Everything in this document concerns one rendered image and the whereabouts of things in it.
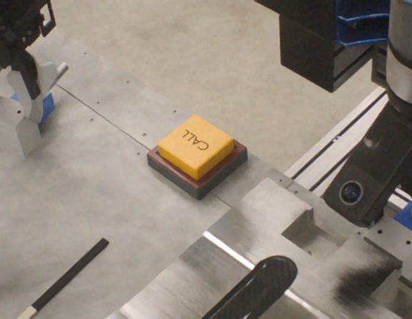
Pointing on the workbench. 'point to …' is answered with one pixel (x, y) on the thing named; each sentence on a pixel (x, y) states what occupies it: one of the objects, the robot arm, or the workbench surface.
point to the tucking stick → (64, 279)
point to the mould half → (332, 270)
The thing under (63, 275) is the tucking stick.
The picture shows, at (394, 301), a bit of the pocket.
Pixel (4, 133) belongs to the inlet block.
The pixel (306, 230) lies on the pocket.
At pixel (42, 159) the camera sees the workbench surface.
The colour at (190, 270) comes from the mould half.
